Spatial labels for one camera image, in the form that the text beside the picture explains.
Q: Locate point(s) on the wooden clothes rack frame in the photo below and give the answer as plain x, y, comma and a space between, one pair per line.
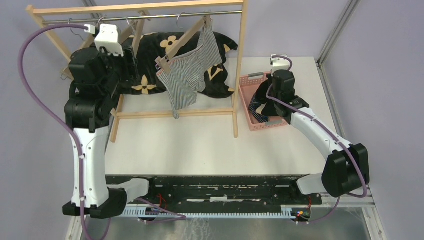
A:
143, 9

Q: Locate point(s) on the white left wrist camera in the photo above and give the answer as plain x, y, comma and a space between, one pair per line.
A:
107, 39

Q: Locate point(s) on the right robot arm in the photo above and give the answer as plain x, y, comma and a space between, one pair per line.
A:
346, 170

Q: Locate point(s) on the navy striped underwear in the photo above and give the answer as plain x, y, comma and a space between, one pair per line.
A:
256, 108

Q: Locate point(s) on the empty wooden clip hanger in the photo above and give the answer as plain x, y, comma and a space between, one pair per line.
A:
84, 63

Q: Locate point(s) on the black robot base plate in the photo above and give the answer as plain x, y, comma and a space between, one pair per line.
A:
239, 194

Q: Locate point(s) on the grey metal corner rail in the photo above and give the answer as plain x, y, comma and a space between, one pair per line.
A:
326, 65

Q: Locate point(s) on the pink perforated plastic basket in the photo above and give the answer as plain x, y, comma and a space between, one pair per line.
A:
248, 85

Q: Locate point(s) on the grey striped underwear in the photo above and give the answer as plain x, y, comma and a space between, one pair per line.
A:
186, 76

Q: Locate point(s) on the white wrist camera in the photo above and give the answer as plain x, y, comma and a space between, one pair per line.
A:
107, 39
280, 62

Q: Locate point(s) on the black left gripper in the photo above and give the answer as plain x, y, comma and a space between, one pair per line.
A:
130, 69

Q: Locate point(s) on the metal clothes rail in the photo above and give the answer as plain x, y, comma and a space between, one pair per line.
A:
141, 17

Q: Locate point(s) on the white slotted cable duct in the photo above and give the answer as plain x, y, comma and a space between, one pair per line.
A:
145, 212

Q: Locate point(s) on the black blanket with cream flowers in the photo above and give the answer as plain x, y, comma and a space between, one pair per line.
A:
157, 44

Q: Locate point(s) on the wooden hanger with grey underwear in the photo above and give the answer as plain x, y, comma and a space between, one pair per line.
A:
162, 63

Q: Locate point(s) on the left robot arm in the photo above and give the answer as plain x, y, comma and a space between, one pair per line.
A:
99, 79

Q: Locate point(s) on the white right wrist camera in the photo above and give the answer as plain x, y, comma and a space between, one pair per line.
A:
280, 62

